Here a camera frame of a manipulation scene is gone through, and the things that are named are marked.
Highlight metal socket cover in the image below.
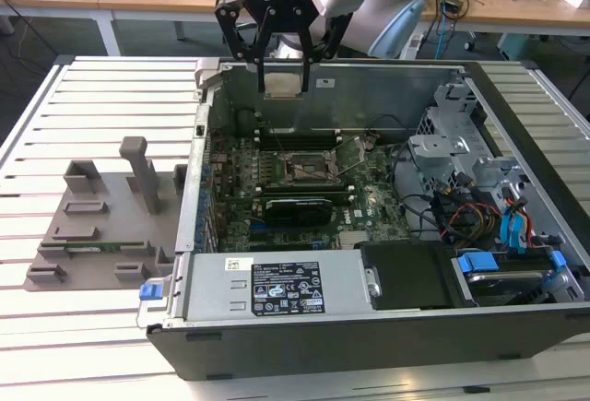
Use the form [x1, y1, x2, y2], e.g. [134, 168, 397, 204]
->
[331, 136, 371, 177]

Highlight open black PC case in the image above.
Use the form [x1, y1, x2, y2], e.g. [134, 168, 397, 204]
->
[136, 57, 590, 382]

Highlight teal box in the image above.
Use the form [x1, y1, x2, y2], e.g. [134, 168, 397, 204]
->
[496, 31, 548, 62]

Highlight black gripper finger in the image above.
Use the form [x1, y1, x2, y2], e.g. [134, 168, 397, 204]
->
[214, 0, 276, 93]
[294, 12, 355, 93]

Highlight black case cable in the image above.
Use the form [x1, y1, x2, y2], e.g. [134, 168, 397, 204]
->
[390, 140, 443, 241]

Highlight grey-brown parts rack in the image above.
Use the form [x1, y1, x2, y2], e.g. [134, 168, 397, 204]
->
[21, 136, 190, 292]

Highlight hanging blue cable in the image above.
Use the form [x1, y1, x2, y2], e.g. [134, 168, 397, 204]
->
[436, 2, 447, 59]

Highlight CPU socket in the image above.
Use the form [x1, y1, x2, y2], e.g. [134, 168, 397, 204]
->
[283, 149, 340, 188]

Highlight small silver heatsink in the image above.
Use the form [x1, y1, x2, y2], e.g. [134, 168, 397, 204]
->
[338, 230, 372, 250]

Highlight hard disk in blue carrier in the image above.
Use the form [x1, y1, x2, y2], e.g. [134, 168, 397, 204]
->
[454, 247, 569, 308]

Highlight silver CPU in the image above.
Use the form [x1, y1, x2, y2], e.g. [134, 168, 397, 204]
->
[265, 71, 303, 99]

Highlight silver drive cage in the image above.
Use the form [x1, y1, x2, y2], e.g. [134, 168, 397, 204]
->
[407, 81, 531, 204]

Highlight blue case latch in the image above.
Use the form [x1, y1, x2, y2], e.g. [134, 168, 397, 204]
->
[137, 282, 166, 303]

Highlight silver power supply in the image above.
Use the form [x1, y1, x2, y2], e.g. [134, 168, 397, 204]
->
[166, 249, 384, 326]

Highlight blue flat data wire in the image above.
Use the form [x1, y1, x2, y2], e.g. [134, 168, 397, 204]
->
[512, 193, 531, 254]
[499, 210, 516, 253]

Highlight black graphics card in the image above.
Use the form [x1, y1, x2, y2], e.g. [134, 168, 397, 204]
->
[260, 194, 336, 228]

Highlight white power strip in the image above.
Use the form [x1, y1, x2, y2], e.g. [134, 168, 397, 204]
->
[401, 31, 423, 59]

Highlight red yellow power wires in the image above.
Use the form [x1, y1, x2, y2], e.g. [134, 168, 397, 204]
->
[440, 201, 503, 242]

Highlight green motherboard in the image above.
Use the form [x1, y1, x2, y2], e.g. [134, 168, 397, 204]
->
[209, 131, 411, 254]

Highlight black plastic shroud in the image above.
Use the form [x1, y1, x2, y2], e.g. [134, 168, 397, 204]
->
[359, 242, 455, 313]

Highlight green RAM stick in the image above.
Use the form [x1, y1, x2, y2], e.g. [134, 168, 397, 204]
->
[63, 242, 124, 254]

